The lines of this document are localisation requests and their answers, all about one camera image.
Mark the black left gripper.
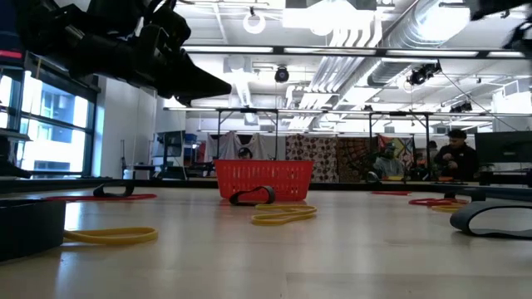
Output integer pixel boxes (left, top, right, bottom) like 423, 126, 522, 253
132, 22, 233, 107

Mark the black clip table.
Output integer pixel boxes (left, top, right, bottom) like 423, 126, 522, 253
229, 184, 277, 208

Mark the yellow thin rubber band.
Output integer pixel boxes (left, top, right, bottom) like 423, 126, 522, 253
250, 203, 318, 228
62, 225, 160, 247
430, 203, 466, 214

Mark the black wide rubber band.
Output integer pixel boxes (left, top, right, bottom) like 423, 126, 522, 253
0, 198, 67, 263
92, 182, 136, 199

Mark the red thin rubber band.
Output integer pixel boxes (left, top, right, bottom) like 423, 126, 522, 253
407, 197, 470, 208
44, 193, 159, 203

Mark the black clip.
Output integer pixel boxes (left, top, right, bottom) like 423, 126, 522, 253
448, 199, 532, 241

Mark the background monitor on stand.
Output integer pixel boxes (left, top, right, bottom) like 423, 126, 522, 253
155, 130, 187, 169

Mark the white hanging cloth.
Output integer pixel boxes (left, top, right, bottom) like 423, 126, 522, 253
244, 131, 270, 161
204, 130, 243, 164

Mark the white round ceiling fixture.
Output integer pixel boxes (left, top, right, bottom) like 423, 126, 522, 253
242, 11, 268, 36

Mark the red plastic basket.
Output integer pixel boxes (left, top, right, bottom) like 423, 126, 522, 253
214, 159, 315, 203

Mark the large glass window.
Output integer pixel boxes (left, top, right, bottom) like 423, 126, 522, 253
0, 68, 101, 179

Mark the brown white patterned cloth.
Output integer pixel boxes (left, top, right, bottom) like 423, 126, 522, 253
284, 133, 339, 184

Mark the overhead light bar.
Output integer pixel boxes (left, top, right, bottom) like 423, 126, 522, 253
181, 44, 532, 60

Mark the dark orange patterned cloth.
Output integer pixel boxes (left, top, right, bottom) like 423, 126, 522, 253
336, 135, 378, 184

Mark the computer monitor with red bar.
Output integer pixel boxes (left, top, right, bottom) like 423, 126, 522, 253
0, 0, 25, 70

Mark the multicoloured patterned cloth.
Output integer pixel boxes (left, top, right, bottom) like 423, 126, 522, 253
376, 135, 416, 171

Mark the black ceiling spotlight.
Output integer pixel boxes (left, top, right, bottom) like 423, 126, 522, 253
448, 100, 474, 115
406, 61, 443, 87

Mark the black background monitor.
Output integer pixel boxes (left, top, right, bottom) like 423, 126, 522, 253
474, 130, 532, 166

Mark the black background station frame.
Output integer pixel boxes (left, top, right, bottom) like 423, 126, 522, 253
214, 106, 280, 162
367, 110, 432, 180

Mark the black overhead camera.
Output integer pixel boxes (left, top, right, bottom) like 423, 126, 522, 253
273, 65, 291, 85

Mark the silver ventilation duct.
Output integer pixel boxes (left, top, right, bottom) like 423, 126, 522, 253
365, 0, 473, 89

